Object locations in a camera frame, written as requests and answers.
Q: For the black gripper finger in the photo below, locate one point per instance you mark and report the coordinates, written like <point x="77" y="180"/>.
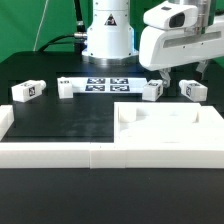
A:
<point x="201" y="69"/>
<point x="165" y="74"/>

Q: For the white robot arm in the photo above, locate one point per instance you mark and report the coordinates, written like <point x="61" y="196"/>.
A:
<point x="180" y="32"/>

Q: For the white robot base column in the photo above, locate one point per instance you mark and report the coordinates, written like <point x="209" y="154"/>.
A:
<point x="110" y="37"/>

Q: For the fiducial marker sheet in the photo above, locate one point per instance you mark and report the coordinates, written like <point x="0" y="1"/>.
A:
<point x="107" y="85"/>

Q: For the white U-shaped obstacle fence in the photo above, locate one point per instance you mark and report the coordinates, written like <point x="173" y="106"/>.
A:
<point x="105" y="155"/>

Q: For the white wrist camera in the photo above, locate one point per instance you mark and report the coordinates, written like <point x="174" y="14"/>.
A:
<point x="167" y="16"/>

